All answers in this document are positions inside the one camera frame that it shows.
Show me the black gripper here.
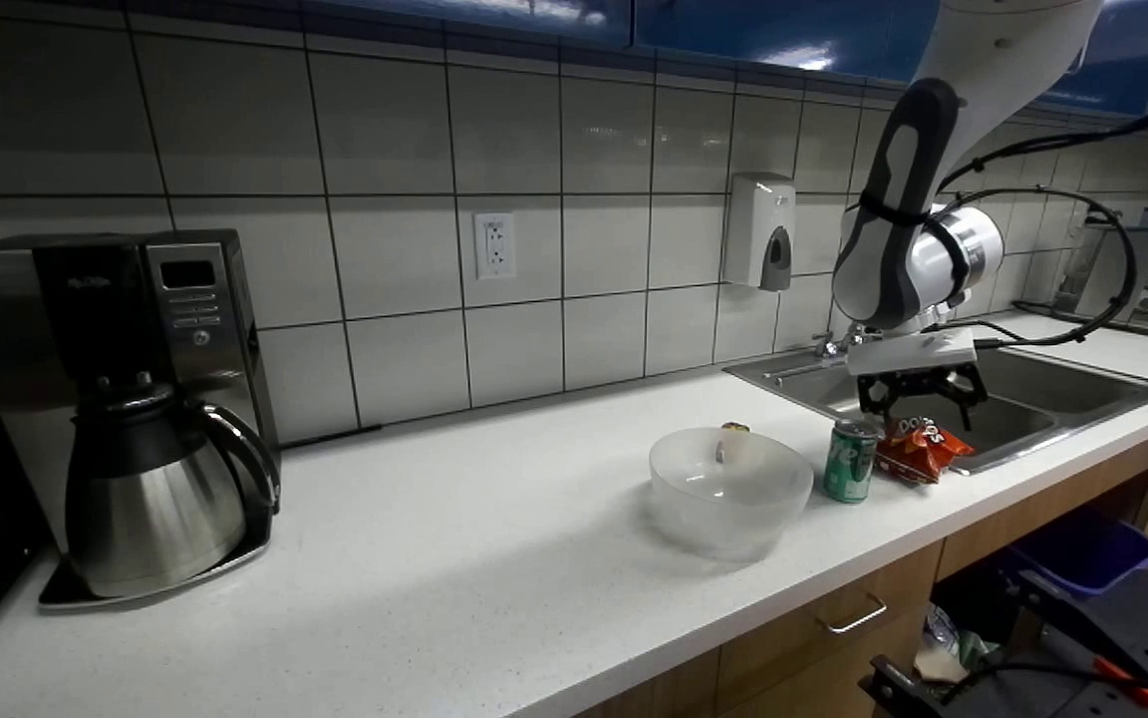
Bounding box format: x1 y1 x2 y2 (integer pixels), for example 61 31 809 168
846 332 990 422

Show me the red doritos packet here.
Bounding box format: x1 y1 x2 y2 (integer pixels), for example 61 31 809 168
878 417 974 483

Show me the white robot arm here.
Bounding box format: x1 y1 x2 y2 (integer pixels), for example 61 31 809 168
832 0 1105 416

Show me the stainless steel sink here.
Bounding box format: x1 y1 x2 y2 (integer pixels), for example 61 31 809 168
728 332 1148 479

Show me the green soda can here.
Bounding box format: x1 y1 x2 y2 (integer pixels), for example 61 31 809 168
822 416 880 501

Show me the white soap dispenser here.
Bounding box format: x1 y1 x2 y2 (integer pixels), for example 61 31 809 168
727 175 797 289

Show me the blue bin under counter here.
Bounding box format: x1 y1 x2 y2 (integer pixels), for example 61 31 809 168
1010 514 1148 596

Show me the wooden cabinet drawer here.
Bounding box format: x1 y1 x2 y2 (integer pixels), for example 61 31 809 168
719 549 935 718

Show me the steel coffee carafe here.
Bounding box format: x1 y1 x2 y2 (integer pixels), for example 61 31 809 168
62 388 279 602

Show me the black silver coffee maker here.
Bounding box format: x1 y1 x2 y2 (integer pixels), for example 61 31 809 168
0 228 279 611

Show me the silver drawer handle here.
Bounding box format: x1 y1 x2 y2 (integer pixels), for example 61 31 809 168
816 596 890 636

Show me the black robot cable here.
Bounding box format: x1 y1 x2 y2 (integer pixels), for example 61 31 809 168
931 65 1148 350

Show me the white wall outlet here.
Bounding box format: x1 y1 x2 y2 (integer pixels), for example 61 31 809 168
473 214 513 281

